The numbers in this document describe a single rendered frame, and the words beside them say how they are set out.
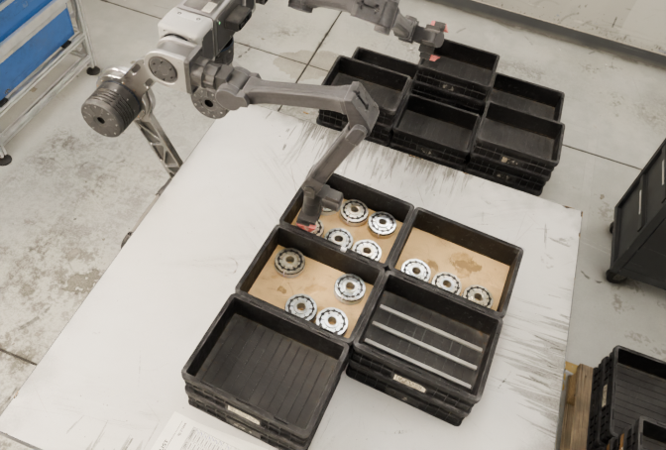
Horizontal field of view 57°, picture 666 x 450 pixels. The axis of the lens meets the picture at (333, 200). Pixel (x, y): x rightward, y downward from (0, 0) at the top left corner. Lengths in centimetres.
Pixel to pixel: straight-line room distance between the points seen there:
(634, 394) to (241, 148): 192
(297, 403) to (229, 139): 123
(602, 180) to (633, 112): 76
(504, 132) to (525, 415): 157
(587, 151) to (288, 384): 276
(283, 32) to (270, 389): 300
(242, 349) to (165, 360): 28
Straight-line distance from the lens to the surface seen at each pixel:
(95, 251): 323
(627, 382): 294
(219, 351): 196
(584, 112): 441
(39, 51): 372
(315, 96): 162
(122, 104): 249
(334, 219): 223
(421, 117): 335
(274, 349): 195
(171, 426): 202
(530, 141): 327
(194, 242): 232
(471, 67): 359
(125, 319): 219
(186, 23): 185
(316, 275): 209
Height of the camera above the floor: 260
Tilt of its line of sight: 51 degrees down
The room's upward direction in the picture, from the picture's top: 9 degrees clockwise
